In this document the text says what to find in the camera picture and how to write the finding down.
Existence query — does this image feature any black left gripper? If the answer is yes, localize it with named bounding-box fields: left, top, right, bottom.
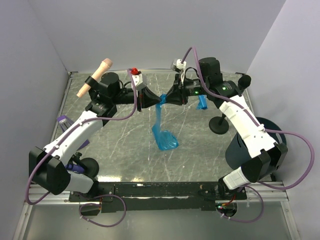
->
left=112, top=86, right=163, bottom=112

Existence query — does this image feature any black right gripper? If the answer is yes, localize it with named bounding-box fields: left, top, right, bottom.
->
left=162, top=73, right=209, bottom=107

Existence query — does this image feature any blue detached trash bag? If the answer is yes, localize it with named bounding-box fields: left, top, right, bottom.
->
left=151, top=93, right=180, bottom=152

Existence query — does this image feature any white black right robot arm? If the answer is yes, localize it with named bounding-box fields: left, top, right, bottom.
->
left=166, top=57, right=288, bottom=199

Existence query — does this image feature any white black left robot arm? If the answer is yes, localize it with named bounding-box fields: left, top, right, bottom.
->
left=28, top=72, right=162, bottom=201

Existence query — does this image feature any dark blue trash bin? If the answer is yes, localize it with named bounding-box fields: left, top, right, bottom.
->
left=225, top=117, right=282, bottom=170

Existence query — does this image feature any black right mic stand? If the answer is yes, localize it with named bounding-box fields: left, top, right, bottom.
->
left=208, top=114, right=229, bottom=135

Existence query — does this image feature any beige microphone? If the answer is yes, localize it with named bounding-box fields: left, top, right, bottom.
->
left=76, top=58, right=113, bottom=98

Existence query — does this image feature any black microphone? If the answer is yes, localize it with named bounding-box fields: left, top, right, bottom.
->
left=237, top=74, right=252, bottom=90

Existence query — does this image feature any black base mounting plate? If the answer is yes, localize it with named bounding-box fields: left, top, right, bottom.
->
left=68, top=181, right=247, bottom=213

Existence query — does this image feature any purple microphone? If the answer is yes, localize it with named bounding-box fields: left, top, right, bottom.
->
left=65, top=163, right=85, bottom=174

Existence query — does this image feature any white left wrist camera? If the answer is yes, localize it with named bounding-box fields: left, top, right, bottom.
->
left=130, top=67, right=148, bottom=91

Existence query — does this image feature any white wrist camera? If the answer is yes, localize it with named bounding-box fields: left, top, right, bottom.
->
left=130, top=67, right=148, bottom=91
left=170, top=59, right=187, bottom=85

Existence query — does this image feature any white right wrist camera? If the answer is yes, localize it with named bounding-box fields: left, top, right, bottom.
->
left=170, top=59, right=187, bottom=85

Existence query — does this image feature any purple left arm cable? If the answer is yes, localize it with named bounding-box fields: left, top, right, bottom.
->
left=24, top=68, right=141, bottom=227

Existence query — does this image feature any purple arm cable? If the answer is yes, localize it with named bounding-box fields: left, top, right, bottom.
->
left=181, top=46, right=315, bottom=223
left=24, top=68, right=141, bottom=227

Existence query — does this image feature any aluminium rail frame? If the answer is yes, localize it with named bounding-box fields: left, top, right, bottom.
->
left=23, top=181, right=290, bottom=206

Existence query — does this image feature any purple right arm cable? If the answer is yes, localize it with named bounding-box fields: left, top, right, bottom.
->
left=181, top=46, right=315, bottom=223

